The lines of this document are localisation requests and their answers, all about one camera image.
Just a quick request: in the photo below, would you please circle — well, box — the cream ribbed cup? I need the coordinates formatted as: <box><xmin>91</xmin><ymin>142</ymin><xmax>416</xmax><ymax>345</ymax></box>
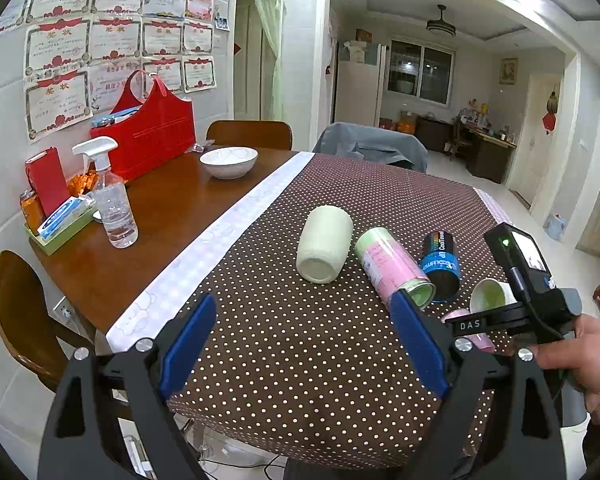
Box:
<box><xmin>296</xmin><ymin>205</ymin><xmax>354</xmax><ymax>284</ymax></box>

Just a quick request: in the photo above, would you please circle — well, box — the white door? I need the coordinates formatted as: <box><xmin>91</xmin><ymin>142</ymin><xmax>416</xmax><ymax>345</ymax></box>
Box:
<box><xmin>509</xmin><ymin>72</ymin><xmax>564</xmax><ymax>207</ymax></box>

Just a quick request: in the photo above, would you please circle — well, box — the blue tissue pack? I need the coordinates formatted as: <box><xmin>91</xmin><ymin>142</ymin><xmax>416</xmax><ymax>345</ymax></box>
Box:
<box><xmin>36</xmin><ymin>196</ymin><xmax>96</xmax><ymax>240</ymax></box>

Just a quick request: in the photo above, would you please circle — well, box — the green tray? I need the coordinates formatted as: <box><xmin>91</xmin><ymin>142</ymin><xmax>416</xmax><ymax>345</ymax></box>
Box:
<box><xmin>24</xmin><ymin>204</ymin><xmax>99</xmax><ymax>256</ymax></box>

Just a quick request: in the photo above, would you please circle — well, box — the plain pink cup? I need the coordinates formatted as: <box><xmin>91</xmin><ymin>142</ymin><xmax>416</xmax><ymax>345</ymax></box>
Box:
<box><xmin>440</xmin><ymin>309</ymin><xmax>497</xmax><ymax>354</ymax></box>

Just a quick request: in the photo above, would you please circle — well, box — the white cup green inside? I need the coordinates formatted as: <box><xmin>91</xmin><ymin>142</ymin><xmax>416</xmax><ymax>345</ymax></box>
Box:
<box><xmin>469</xmin><ymin>279</ymin><xmax>519</xmax><ymax>319</ymax></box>

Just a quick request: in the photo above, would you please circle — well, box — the white refrigerator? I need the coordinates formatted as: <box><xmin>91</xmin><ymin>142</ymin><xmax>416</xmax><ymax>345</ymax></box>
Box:
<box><xmin>333</xmin><ymin>40</ymin><xmax>389</xmax><ymax>129</ymax></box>

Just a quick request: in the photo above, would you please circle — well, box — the framed wall picture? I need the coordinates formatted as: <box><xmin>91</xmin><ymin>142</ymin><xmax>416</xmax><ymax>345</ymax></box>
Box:
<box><xmin>499</xmin><ymin>56</ymin><xmax>520</xmax><ymax>85</ymax></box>

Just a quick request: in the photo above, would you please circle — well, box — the brown polka dot tablecloth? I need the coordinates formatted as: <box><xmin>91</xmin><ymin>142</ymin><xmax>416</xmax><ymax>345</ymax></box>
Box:
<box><xmin>105</xmin><ymin>151</ymin><xmax>517</xmax><ymax>461</ymax></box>

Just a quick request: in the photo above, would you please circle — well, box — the floor cable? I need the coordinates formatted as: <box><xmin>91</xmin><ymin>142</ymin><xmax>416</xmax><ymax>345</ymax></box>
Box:
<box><xmin>195</xmin><ymin>435</ymin><xmax>287</xmax><ymax>480</ymax></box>

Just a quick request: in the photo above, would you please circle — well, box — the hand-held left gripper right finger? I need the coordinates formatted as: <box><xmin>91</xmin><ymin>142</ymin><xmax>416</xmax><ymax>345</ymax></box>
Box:
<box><xmin>390</xmin><ymin>290</ymin><xmax>566</xmax><ymax>480</ymax></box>

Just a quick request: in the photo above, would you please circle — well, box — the low dark cabinet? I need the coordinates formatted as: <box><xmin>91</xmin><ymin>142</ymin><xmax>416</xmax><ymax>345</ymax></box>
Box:
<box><xmin>414</xmin><ymin>115</ymin><xmax>454</xmax><ymax>152</ymax></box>

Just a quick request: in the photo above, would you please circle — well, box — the white bowl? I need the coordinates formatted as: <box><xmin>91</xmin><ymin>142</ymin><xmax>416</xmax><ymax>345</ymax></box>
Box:
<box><xmin>200</xmin><ymin>146</ymin><xmax>259</xmax><ymax>180</ymax></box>

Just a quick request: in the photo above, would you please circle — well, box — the wall power outlet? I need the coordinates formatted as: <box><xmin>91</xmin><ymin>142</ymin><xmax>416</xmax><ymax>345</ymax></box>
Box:
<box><xmin>53</xmin><ymin>297</ymin><xmax>76</xmax><ymax>324</ymax></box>

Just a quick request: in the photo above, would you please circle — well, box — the person's right hand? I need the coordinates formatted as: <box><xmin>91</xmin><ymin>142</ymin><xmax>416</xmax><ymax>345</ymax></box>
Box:
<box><xmin>534</xmin><ymin>315</ymin><xmax>600</xmax><ymax>426</ymax></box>

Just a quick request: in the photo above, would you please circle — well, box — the brown wooden chair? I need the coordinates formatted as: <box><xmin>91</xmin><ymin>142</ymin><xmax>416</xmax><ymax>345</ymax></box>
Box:
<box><xmin>0</xmin><ymin>250</ymin><xmax>131</xmax><ymax>407</ymax></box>
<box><xmin>206</xmin><ymin>120</ymin><xmax>294</xmax><ymax>152</ymax></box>

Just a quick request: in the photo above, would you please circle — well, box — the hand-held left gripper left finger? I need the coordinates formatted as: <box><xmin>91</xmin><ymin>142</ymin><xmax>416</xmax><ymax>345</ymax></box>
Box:
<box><xmin>37</xmin><ymin>294</ymin><xmax>217</xmax><ymax>480</ymax></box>

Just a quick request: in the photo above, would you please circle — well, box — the clear spray bottle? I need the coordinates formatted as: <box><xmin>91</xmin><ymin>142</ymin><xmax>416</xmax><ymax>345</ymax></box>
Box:
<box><xmin>72</xmin><ymin>136</ymin><xmax>139</xmax><ymax>249</ymax></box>

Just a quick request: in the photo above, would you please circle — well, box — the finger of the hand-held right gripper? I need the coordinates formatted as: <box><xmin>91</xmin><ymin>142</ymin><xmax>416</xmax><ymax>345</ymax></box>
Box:
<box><xmin>450</xmin><ymin>304</ymin><xmax>527</xmax><ymax>337</ymax></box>

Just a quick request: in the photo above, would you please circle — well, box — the black and blue cup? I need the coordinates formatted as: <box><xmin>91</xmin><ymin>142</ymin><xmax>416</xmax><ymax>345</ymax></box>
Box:
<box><xmin>420</xmin><ymin>231</ymin><xmax>462</xmax><ymax>303</ymax></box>

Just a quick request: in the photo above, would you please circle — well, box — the plastic water jug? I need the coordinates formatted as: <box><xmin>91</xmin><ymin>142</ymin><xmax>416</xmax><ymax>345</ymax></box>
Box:
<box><xmin>544</xmin><ymin>212</ymin><xmax>569</xmax><ymax>241</ymax></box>

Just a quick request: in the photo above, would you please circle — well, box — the orange jar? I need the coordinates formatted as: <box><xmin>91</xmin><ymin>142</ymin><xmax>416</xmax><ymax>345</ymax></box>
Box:
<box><xmin>20</xmin><ymin>189</ymin><xmax>46</xmax><ymax>234</ymax></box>

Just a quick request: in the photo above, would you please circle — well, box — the ceiling fan lamp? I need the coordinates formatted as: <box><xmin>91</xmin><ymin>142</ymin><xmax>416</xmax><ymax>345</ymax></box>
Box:
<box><xmin>426</xmin><ymin>5</ymin><xmax>457</xmax><ymax>37</ymax></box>

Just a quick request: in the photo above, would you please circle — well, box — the red tote bag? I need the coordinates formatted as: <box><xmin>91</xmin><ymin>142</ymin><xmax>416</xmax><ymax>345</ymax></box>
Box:
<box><xmin>89</xmin><ymin>70</ymin><xmax>197</xmax><ymax>184</ymax></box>

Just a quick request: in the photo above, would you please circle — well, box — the orange snack packet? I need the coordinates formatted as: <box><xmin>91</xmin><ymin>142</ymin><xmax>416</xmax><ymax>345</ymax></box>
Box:
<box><xmin>67</xmin><ymin>170</ymin><xmax>101</xmax><ymax>196</ymax></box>

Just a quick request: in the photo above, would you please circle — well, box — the red paper box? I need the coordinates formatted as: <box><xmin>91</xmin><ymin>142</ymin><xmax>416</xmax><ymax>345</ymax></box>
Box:
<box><xmin>25</xmin><ymin>146</ymin><xmax>72</xmax><ymax>219</ymax></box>

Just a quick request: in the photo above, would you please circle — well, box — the window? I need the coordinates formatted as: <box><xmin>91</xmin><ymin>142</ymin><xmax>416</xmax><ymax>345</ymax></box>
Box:
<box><xmin>387</xmin><ymin>40</ymin><xmax>454</xmax><ymax>109</ymax></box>

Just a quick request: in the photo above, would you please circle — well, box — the grey covered chair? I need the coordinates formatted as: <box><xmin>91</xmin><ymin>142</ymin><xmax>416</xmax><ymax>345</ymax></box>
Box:
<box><xmin>312</xmin><ymin>121</ymin><xmax>429</xmax><ymax>174</ymax></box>

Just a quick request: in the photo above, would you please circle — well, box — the red hanging ornament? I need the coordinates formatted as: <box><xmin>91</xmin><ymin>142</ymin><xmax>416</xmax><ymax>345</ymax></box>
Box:
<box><xmin>542</xmin><ymin>91</ymin><xmax>561</xmax><ymax>135</ymax></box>

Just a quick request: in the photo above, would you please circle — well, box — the wall of award certificates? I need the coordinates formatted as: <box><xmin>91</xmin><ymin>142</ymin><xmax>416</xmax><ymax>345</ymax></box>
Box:
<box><xmin>0</xmin><ymin>0</ymin><xmax>219</xmax><ymax>144</ymax></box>

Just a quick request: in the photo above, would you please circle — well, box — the dark wooden desk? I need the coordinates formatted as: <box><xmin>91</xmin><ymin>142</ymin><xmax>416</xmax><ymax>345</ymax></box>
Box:
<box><xmin>452</xmin><ymin>115</ymin><xmax>517</xmax><ymax>184</ymax></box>

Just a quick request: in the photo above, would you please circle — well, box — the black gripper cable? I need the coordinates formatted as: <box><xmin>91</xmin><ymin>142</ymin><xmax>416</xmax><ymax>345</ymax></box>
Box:
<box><xmin>507</xmin><ymin>267</ymin><xmax>572</xmax><ymax>397</ymax></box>

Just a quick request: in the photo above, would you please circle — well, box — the pink and green cup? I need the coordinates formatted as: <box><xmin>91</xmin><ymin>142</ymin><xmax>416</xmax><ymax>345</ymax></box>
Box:
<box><xmin>355</xmin><ymin>227</ymin><xmax>437</xmax><ymax>309</ymax></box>

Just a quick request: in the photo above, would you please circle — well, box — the pale green curtain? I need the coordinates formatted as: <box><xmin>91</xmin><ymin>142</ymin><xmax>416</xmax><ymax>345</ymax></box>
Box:
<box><xmin>240</xmin><ymin>0</ymin><xmax>287</xmax><ymax>122</ymax></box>

